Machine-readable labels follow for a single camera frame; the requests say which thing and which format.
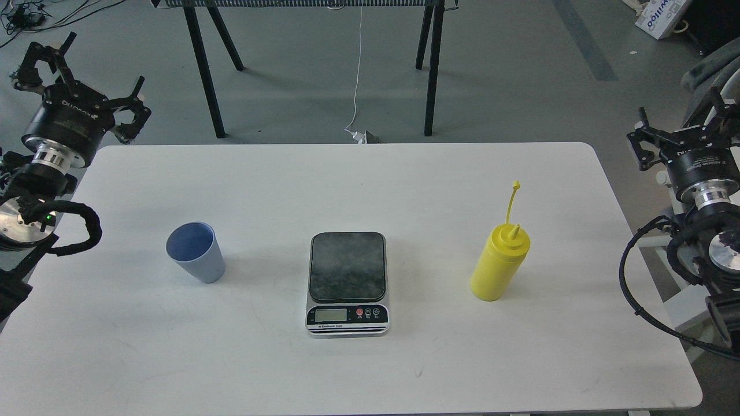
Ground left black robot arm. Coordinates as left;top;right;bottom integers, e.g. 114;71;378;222
1;32;151;320

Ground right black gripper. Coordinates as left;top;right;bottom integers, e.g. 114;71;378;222
627;87;739;203

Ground yellow squeeze bottle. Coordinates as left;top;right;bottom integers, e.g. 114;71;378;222
469;181;531;301

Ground black floor cables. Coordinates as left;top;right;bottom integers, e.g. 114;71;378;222
0;0;125;50

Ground blue ribbed plastic cup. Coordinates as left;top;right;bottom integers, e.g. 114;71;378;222
165;222;225;284

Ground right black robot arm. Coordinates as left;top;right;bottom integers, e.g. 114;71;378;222
618;87;739;361

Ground black trestle table stand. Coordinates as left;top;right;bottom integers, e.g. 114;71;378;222
150;1;449;139

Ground white hanging cable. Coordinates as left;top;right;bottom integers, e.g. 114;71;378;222
345;7;365;135

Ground white cardboard box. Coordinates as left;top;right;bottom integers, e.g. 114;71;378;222
635;0;693;40

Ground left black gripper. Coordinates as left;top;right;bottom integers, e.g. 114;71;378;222
10;32;153;169

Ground digital kitchen scale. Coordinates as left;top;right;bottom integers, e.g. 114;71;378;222
305;231;391;338

